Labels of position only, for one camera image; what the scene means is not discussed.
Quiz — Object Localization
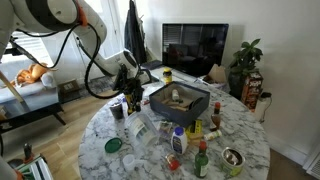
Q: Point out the floor rug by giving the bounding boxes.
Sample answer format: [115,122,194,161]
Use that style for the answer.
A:
[59,75,118,103]

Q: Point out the clear plastic jar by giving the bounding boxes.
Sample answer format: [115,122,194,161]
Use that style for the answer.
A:
[124,111,160,148]

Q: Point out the dark hanging jacket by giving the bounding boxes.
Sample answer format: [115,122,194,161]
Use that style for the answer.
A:
[124,0,148,64]

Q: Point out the navy cardboard box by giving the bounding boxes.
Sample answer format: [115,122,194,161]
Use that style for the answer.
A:
[148,81,211,128]

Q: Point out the small jar red cap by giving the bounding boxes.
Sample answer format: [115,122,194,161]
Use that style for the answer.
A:
[165,153,181,171]

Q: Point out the black glasses case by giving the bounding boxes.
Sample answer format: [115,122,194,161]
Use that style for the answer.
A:
[188,96,205,111]

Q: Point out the green plastic lid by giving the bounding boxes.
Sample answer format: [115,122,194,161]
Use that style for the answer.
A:
[104,137,123,154]

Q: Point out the green glass bottle red cap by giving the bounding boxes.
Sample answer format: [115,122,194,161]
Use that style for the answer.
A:
[194,140,210,179]

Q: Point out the small white lying bottle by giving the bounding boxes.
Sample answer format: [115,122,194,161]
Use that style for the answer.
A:
[203,129,223,142]

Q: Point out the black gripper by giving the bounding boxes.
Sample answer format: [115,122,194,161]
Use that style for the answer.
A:
[113,64,145,113]

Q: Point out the vitamin bottle yellow lid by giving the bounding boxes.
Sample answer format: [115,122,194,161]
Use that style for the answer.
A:
[162,66,173,85]

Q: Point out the black flat television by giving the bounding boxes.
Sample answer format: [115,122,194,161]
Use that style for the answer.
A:
[161,22,230,78]

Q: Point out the brown hot sauce bottle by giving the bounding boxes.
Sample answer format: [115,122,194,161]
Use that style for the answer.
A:
[209,101,222,132]

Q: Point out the orange cardboard carton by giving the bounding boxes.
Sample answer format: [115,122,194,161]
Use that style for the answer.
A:
[240,70,264,112]

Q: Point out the white TV stand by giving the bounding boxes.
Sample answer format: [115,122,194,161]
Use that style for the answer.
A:
[146,64,231,91]

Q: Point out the white window blind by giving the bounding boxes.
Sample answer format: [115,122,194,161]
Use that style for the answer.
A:
[1,31,54,64]

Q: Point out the open tin can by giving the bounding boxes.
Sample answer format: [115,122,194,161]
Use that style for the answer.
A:
[220,146,246,177]

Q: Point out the grey sofa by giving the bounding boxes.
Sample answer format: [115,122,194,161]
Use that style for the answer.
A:
[0,57,67,134]

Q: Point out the wooden blocks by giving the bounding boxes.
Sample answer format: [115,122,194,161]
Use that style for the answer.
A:
[163,98,189,113]

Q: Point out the white bottle blue cap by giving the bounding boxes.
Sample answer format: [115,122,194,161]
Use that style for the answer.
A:
[170,126,188,155]

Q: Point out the wooden pole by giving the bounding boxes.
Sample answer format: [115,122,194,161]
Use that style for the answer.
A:
[0,71,26,103]

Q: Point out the clear cup of coffee beans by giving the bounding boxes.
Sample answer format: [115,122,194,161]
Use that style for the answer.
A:
[109,100,125,120]

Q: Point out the white appliance black top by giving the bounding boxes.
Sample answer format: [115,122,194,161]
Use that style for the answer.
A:
[254,92,273,123]

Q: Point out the purple white sauce packet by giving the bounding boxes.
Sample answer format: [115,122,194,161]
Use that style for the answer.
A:
[156,119,174,139]

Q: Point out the orange stuffed toy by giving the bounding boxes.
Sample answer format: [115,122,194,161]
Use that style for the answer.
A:
[10,62,58,88]

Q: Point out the green potted plant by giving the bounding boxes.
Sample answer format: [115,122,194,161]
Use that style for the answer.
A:
[228,38,264,100]

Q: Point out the small cardboard floor box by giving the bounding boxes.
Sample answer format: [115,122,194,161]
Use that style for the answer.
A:
[58,79,81,95]

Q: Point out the small clear measuring cup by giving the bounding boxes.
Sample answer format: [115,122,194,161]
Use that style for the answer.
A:
[122,153,148,173]

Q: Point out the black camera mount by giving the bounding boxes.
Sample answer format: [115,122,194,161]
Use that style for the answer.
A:
[4,36,28,56]

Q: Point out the white vent grille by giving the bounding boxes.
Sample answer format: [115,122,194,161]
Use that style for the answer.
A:
[306,153,320,179]

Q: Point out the brown paper bag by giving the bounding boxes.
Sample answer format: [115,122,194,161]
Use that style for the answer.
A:
[203,63,228,84]

